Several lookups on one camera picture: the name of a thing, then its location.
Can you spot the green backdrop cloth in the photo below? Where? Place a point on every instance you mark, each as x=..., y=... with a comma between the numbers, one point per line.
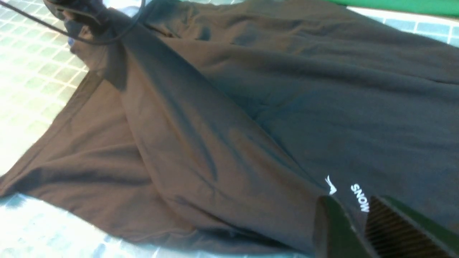
x=446, y=8

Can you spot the dark gray long-sleeve top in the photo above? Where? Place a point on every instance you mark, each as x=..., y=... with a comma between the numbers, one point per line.
x=219, y=127

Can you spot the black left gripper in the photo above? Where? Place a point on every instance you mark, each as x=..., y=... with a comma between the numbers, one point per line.
x=82, y=18

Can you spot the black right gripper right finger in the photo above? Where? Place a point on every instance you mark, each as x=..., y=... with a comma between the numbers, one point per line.
x=394, y=230

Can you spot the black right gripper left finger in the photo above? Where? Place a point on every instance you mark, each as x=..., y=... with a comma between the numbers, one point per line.
x=334, y=235

